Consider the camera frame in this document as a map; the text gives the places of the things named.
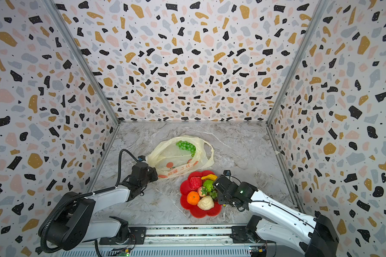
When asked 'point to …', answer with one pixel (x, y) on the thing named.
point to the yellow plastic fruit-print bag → (179, 156)
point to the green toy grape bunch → (184, 145)
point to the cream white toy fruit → (206, 203)
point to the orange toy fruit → (193, 197)
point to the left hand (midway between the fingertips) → (157, 169)
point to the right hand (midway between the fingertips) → (221, 196)
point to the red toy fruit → (195, 182)
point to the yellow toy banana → (210, 176)
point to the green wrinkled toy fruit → (208, 184)
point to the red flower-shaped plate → (185, 189)
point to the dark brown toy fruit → (214, 194)
